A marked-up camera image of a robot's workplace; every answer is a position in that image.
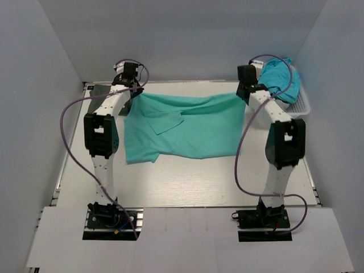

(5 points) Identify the teal green t-shirt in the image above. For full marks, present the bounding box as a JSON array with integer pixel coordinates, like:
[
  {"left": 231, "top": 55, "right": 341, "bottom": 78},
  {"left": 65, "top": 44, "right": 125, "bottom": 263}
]
[{"left": 124, "top": 93, "right": 246, "bottom": 164}]

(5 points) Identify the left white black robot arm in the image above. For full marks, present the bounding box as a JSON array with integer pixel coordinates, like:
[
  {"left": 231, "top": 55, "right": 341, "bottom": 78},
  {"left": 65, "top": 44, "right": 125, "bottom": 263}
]
[{"left": 84, "top": 59, "right": 144, "bottom": 205}]

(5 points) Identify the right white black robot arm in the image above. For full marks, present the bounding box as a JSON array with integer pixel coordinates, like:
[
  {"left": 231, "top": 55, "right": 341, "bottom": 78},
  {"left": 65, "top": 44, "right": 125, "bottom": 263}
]
[{"left": 237, "top": 64, "right": 306, "bottom": 227}]

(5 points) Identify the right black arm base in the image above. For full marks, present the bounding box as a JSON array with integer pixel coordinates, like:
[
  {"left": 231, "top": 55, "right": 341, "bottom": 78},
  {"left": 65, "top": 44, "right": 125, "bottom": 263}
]
[{"left": 231, "top": 203, "right": 292, "bottom": 242}]

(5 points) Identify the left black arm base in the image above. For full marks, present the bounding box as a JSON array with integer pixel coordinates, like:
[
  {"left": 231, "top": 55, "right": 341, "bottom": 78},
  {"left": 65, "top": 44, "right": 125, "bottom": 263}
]
[{"left": 82, "top": 202, "right": 143, "bottom": 241}]

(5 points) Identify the light blue t-shirt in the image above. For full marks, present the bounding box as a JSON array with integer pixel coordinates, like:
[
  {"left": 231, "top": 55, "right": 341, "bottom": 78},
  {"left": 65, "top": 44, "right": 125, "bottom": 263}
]
[{"left": 258, "top": 58, "right": 301, "bottom": 104}]

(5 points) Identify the folded dark grey t-shirt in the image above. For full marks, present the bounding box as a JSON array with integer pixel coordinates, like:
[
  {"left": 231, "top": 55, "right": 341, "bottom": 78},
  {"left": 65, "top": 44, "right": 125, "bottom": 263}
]
[{"left": 86, "top": 84, "right": 129, "bottom": 116}]

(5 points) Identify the white plastic basket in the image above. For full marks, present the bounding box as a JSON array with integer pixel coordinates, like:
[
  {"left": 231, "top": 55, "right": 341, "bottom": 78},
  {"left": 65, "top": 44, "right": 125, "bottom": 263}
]
[{"left": 284, "top": 80, "right": 311, "bottom": 118}]

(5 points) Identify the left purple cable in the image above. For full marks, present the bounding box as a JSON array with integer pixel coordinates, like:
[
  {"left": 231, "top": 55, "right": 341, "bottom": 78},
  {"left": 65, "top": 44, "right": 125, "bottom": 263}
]
[{"left": 60, "top": 57, "right": 151, "bottom": 241}]

